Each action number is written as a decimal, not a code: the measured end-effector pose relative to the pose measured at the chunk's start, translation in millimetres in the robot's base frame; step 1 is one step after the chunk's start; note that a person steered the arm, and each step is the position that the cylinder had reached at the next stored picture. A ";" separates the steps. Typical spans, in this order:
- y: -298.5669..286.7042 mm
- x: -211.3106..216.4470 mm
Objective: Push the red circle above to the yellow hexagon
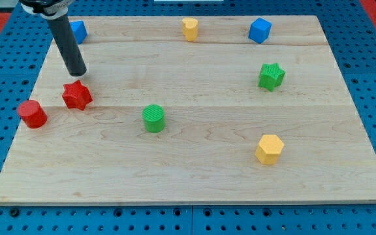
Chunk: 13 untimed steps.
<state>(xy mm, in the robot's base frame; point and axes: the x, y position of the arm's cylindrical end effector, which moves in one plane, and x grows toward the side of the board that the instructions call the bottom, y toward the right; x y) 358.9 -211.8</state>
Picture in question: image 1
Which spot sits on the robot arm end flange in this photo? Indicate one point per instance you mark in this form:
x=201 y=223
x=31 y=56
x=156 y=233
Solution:
x=45 y=7

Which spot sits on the yellow hexagon block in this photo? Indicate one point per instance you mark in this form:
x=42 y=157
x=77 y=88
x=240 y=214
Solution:
x=269 y=149

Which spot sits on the wooden board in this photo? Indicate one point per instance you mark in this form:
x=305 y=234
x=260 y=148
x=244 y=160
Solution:
x=215 y=114

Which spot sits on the green cylinder block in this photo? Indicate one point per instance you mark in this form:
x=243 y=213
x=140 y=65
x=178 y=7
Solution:
x=154 y=118

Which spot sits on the yellow heart block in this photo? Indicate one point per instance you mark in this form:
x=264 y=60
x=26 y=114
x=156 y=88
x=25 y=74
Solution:
x=190 y=28

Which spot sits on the green star block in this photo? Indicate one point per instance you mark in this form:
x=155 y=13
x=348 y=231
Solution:
x=270 y=76

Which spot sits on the blue cube block right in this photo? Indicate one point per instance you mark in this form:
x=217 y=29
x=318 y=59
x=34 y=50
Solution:
x=259 y=30

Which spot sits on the red star block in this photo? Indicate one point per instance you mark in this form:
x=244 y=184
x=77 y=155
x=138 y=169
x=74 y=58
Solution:
x=76 y=95

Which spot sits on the blue block left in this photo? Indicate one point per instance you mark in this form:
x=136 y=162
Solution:
x=79 y=31

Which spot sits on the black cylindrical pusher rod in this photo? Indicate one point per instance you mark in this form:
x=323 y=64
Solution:
x=67 y=45

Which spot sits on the red cylinder block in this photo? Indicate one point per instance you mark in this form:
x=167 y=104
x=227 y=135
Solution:
x=32 y=114

